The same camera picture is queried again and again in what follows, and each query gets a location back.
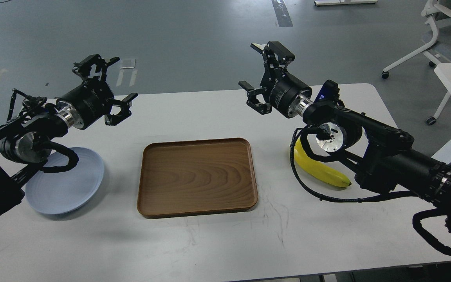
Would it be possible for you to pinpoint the brown wooden tray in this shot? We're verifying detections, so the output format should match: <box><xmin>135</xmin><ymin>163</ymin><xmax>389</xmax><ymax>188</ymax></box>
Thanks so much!
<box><xmin>137</xmin><ymin>137</ymin><xmax>258</xmax><ymax>219</ymax></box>

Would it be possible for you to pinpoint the light blue round plate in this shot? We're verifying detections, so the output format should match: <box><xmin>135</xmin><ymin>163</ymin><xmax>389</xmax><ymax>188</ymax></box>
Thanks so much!
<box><xmin>25</xmin><ymin>147</ymin><xmax>105</xmax><ymax>215</ymax></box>

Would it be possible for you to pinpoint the white office chair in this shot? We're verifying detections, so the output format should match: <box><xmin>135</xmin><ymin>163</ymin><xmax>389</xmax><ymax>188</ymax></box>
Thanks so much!
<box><xmin>381</xmin><ymin>0</ymin><xmax>451</xmax><ymax>79</ymax></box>

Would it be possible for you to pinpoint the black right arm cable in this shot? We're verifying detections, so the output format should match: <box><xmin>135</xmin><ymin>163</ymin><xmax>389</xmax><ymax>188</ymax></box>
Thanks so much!
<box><xmin>289</xmin><ymin>125</ymin><xmax>429</xmax><ymax>203</ymax></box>

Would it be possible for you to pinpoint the yellow banana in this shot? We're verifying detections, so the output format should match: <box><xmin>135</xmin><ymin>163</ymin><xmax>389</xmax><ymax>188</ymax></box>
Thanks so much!
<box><xmin>294</xmin><ymin>139</ymin><xmax>352</xmax><ymax>188</ymax></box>

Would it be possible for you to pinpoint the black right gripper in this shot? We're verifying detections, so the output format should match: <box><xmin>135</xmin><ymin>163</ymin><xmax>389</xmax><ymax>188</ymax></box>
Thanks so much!
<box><xmin>238</xmin><ymin>41</ymin><xmax>312</xmax><ymax>118</ymax></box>

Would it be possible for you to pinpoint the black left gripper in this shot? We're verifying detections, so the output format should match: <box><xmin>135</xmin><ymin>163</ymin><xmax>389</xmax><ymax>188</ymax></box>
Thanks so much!
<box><xmin>56</xmin><ymin>54</ymin><xmax>138</xmax><ymax>130</ymax></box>

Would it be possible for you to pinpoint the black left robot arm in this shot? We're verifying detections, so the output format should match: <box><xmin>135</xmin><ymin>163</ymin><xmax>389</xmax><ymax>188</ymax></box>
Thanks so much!
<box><xmin>0</xmin><ymin>54</ymin><xmax>138</xmax><ymax>216</ymax></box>

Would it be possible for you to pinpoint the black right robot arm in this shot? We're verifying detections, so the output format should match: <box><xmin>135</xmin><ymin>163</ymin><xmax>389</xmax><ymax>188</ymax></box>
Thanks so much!
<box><xmin>239</xmin><ymin>42</ymin><xmax>451</xmax><ymax>256</ymax></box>

